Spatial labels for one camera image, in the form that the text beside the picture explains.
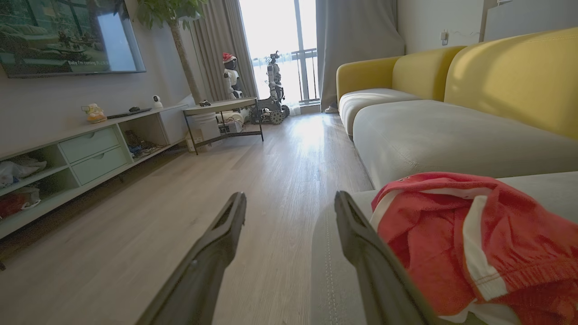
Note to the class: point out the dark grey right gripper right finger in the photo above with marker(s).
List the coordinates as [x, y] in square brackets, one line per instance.
[379, 284]

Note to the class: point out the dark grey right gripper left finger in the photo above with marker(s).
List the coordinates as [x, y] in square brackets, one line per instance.
[198, 280]

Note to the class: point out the red garment with white trim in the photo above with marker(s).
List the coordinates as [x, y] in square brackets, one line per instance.
[433, 234]

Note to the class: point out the small white box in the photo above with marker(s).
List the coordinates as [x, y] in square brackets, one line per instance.
[201, 139]

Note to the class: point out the pale green cabinet drawer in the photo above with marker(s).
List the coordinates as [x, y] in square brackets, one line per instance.
[90, 143]
[101, 164]

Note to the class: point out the grey and yellow sofa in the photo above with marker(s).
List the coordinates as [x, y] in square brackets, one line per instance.
[451, 135]

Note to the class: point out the flat dark tray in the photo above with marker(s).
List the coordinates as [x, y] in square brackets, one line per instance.
[128, 113]

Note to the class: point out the pale slipper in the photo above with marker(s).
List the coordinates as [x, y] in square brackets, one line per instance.
[331, 109]

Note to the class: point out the yellow toy figure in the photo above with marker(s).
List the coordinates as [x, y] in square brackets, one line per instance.
[95, 115]

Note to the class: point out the red and grey bundle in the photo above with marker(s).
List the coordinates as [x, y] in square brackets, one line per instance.
[18, 203]

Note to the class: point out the white robot with red hat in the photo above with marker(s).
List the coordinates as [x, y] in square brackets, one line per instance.
[232, 79]

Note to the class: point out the white television cabinet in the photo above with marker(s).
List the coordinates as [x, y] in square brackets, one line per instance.
[54, 135]

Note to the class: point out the white cloth bundle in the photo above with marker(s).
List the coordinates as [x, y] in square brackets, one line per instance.
[18, 170]

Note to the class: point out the dark wheeled robot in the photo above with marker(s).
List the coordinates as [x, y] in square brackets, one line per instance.
[275, 81]

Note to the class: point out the balcony railing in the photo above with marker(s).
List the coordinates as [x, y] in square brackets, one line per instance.
[307, 72]

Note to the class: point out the indoor tree plant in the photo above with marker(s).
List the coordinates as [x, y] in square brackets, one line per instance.
[183, 54]

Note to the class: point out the beige curtain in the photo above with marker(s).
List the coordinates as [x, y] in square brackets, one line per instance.
[221, 40]

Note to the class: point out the grey curtain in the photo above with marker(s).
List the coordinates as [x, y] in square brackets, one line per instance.
[356, 40]

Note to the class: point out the side table with dark frame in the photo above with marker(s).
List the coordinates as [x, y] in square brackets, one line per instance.
[221, 106]

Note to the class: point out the small white security camera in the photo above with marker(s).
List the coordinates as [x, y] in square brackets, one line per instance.
[157, 102]

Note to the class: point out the white wall outlet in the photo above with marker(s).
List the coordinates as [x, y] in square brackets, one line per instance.
[445, 38]

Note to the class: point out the wall mounted television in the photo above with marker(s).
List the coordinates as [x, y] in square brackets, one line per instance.
[67, 36]

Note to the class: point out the white wall cabinet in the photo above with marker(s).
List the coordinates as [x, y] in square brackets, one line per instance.
[528, 20]

